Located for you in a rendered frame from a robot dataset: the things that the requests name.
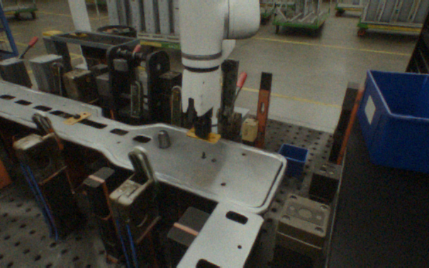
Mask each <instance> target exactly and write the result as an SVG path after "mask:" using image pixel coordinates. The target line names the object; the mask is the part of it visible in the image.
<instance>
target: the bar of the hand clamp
mask: <svg viewBox="0 0 429 268"><path fill-rule="evenodd" d="M238 68H239V60H234V59H225V60H224V62H223V63H222V64H221V69H222V71H223V83H222V92H221V109H220V118H219V120H221V121H222V120H223V119H224V116H223V112H225V106H229V112H228V123H230V115H231V113H232V112H233V111H234V110H235V96H236V89H237V82H238Z"/></svg>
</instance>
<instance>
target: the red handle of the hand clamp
mask: <svg viewBox="0 0 429 268"><path fill-rule="evenodd" d="M246 78H247V74H246V73H245V72H242V73H240V76H239V77H238V82H237V89H236V96H235V101H236V99H237V97H238V94H239V92H240V90H241V89H242V87H243V84H244V82H245V80H246ZM228 112H229V106H227V107H226V109H225V112H223V116H224V117H226V118H228Z"/></svg>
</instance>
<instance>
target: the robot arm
mask: <svg viewBox="0 0 429 268"><path fill-rule="evenodd" d="M178 2H179V29H181V33H179V35H180V47H181V49H182V63H183V64H184V68H185V70H184V74H183V80H182V110H183V112H184V113H186V112H188V116H187V120H188V122H192V123H194V132H195V135H197V136H199V137H200V138H207V131H208V133H211V132H212V125H215V124H217V118H216V111H217V109H218V108H220V107H221V64H222V63H223V62H224V60H225V59H226V58H227V57H228V55H229V54H230V53H231V52H232V51H233V49H234V47H235V44H236V40H244V39H249V38H252V37H254V36H256V33H257V32H258V30H259V28H260V4H259V0H178Z"/></svg>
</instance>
